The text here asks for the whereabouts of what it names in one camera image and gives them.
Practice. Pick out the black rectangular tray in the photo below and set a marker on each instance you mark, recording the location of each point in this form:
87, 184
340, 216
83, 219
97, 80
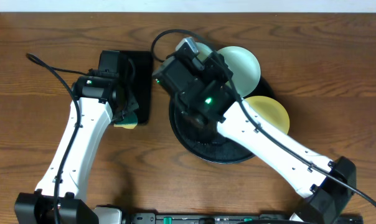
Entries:
142, 82

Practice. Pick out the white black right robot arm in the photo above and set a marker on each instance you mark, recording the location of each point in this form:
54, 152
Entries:
211, 92

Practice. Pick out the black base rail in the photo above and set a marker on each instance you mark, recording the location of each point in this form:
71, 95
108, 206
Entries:
225, 218

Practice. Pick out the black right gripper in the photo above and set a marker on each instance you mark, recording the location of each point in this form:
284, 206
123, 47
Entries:
216, 65

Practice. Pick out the black round tray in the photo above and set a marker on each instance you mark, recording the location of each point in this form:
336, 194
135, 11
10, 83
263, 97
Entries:
208, 146

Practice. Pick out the green yellow sponge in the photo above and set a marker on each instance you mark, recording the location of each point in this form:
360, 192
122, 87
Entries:
127, 121

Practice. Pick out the yellow plate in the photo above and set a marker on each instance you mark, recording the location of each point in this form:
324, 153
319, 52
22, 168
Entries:
271, 110

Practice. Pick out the mint plate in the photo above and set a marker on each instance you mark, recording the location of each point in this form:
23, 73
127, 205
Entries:
245, 68
203, 51

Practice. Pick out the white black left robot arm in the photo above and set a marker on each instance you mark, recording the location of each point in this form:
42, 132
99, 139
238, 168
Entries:
99, 98

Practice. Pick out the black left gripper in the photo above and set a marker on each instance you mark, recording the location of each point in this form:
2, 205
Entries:
127, 104

